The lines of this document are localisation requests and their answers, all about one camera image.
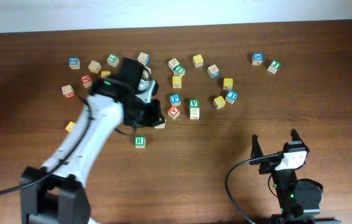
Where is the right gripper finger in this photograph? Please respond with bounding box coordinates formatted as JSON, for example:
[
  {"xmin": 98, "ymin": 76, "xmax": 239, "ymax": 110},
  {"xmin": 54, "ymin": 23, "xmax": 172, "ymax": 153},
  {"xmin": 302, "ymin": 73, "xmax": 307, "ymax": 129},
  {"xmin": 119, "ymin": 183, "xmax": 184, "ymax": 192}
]
[
  {"xmin": 290, "ymin": 129, "xmax": 302, "ymax": 144},
  {"xmin": 249, "ymin": 134, "xmax": 263, "ymax": 165}
]

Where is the green R block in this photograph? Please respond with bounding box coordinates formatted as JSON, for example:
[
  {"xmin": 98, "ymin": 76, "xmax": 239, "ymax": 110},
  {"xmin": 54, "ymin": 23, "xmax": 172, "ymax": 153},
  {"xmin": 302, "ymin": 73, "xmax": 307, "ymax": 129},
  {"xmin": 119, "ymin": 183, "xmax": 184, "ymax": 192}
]
[{"xmin": 134, "ymin": 136, "xmax": 146, "ymax": 148}]

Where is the yellow S block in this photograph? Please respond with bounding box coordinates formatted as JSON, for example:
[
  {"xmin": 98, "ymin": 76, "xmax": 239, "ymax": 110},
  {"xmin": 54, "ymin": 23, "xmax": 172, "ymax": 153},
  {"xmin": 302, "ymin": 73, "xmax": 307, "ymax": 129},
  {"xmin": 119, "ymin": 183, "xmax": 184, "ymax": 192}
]
[{"xmin": 154, "ymin": 120, "xmax": 166, "ymax": 129}]

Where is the yellow block near arm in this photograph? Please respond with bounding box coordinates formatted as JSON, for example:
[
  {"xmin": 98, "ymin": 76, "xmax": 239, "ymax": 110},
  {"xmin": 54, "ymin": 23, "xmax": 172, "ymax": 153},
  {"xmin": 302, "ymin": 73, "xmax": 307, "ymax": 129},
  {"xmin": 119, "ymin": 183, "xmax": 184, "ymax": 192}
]
[{"xmin": 65, "ymin": 121, "xmax": 76, "ymax": 133}]

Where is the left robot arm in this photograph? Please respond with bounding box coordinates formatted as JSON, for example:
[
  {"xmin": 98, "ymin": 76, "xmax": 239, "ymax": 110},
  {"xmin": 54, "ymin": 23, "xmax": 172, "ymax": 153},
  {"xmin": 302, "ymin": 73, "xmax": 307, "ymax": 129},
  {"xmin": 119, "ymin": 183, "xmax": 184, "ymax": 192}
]
[{"xmin": 21, "ymin": 58, "xmax": 166, "ymax": 223}]

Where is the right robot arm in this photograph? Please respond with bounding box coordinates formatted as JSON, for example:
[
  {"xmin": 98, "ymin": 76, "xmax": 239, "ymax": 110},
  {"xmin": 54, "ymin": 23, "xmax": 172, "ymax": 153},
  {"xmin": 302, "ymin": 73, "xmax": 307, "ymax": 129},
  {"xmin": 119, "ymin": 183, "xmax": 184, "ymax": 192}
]
[{"xmin": 250, "ymin": 129, "xmax": 341, "ymax": 223}]

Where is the red V block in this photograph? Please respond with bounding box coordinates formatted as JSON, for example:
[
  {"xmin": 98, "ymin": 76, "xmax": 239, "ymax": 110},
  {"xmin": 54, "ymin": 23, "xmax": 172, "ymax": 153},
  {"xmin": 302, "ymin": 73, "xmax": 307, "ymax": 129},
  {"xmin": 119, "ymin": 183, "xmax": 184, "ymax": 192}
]
[{"xmin": 167, "ymin": 106, "xmax": 180, "ymax": 119}]

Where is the blue P block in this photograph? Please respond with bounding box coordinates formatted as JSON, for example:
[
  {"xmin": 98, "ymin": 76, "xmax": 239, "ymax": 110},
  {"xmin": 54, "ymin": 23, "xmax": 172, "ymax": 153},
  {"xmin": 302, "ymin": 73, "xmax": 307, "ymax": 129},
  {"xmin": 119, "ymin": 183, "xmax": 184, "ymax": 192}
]
[{"xmin": 170, "ymin": 94, "xmax": 181, "ymax": 106}]

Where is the wooden block green side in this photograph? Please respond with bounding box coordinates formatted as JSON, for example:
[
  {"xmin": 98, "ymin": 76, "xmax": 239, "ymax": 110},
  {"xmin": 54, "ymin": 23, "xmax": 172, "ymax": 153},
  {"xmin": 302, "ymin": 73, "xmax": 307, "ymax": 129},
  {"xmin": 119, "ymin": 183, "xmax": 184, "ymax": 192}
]
[{"xmin": 142, "ymin": 66, "xmax": 152, "ymax": 80}]

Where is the wooden block blue D side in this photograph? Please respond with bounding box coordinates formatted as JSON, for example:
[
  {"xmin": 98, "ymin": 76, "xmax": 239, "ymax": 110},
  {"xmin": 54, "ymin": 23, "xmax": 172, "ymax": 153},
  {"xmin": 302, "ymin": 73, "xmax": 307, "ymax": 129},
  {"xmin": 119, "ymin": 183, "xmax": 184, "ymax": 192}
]
[{"xmin": 137, "ymin": 52, "xmax": 150, "ymax": 65}]

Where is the white X block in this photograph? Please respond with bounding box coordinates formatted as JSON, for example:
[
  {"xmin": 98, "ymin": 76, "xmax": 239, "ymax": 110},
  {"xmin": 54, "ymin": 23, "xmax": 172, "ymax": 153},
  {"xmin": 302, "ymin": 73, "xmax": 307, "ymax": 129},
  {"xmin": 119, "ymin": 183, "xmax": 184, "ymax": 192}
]
[{"xmin": 190, "ymin": 108, "xmax": 200, "ymax": 119}]

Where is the green V block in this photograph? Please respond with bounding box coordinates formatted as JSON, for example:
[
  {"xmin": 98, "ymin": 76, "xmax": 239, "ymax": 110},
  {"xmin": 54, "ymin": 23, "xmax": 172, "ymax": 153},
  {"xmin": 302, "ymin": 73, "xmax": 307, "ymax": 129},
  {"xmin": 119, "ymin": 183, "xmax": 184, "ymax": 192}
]
[{"xmin": 189, "ymin": 99, "xmax": 200, "ymax": 108}]

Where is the green Z block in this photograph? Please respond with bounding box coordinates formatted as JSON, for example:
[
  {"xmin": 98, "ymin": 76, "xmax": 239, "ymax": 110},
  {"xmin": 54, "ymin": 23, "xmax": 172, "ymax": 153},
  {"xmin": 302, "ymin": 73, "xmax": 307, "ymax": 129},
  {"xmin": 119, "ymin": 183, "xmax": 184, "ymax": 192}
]
[{"xmin": 173, "ymin": 65, "xmax": 185, "ymax": 77}]

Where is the green L block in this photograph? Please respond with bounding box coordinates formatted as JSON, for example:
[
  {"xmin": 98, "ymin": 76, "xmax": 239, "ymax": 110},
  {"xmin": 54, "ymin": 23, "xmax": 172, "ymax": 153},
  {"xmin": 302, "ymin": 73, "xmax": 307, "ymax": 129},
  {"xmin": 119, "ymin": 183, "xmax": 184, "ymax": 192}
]
[{"xmin": 106, "ymin": 54, "xmax": 119, "ymax": 67}]

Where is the red block upper left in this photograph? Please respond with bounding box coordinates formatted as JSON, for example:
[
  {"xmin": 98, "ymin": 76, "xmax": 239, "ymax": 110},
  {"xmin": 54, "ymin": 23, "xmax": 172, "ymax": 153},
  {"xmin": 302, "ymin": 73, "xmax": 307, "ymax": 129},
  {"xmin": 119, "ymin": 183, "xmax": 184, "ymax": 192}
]
[{"xmin": 81, "ymin": 75, "xmax": 93, "ymax": 88}]

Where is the plain wooden block centre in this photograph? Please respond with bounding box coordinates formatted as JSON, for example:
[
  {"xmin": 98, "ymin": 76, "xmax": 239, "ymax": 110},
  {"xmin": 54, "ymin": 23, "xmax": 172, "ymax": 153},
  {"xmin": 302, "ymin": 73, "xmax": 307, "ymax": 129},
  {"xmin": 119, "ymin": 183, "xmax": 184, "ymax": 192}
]
[{"xmin": 168, "ymin": 58, "xmax": 180, "ymax": 70}]

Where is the plain wooden block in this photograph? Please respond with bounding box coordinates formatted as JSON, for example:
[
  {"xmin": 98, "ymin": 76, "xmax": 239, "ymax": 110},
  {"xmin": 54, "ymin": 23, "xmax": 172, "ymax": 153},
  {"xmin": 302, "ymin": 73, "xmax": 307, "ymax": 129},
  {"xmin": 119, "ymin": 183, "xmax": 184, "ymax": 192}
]
[
  {"xmin": 88, "ymin": 60, "xmax": 101, "ymax": 74},
  {"xmin": 168, "ymin": 58, "xmax": 180, "ymax": 70}
]

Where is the plain wooden block upper left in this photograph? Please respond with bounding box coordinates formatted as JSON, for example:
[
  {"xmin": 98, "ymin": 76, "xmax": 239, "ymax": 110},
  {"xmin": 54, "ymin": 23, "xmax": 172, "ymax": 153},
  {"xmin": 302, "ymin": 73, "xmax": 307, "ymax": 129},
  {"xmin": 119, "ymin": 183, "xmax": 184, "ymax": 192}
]
[{"xmin": 88, "ymin": 60, "xmax": 101, "ymax": 74}]

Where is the blue I block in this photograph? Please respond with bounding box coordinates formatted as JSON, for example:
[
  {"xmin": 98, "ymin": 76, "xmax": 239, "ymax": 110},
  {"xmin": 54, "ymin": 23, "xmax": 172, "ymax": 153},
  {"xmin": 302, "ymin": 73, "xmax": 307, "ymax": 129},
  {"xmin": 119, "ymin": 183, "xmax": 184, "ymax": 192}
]
[{"xmin": 225, "ymin": 90, "xmax": 238, "ymax": 104}]

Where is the green J block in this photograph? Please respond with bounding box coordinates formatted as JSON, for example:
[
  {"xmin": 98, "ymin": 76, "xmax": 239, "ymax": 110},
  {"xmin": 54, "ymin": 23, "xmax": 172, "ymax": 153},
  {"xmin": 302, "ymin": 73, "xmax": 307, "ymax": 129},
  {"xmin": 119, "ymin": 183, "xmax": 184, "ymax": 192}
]
[{"xmin": 267, "ymin": 60, "xmax": 281, "ymax": 74}]

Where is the wooden block red side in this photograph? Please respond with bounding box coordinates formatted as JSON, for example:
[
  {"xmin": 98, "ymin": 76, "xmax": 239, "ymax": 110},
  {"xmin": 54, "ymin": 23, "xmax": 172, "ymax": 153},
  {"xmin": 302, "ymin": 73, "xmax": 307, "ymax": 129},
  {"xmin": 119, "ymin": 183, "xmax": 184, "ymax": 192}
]
[{"xmin": 62, "ymin": 85, "xmax": 75, "ymax": 98}]

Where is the blue S block far left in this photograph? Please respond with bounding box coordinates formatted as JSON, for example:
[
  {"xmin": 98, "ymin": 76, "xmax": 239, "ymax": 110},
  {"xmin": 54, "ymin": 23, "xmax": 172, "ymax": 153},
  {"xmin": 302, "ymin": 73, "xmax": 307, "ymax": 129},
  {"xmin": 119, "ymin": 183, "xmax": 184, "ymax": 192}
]
[{"xmin": 68, "ymin": 57, "xmax": 80, "ymax": 70}]

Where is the wooden block blue D front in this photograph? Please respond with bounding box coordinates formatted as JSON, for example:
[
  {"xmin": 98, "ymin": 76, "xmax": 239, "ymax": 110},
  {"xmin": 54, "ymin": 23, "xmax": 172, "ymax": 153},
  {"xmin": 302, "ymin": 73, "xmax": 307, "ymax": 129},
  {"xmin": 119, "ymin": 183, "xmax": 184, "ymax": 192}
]
[{"xmin": 207, "ymin": 65, "xmax": 220, "ymax": 78}]

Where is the blue X block far right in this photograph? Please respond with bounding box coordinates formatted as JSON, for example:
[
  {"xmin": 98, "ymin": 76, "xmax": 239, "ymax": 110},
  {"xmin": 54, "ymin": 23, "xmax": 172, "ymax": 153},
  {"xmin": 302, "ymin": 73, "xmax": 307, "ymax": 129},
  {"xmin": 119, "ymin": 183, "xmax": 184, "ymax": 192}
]
[{"xmin": 251, "ymin": 52, "xmax": 264, "ymax": 65}]

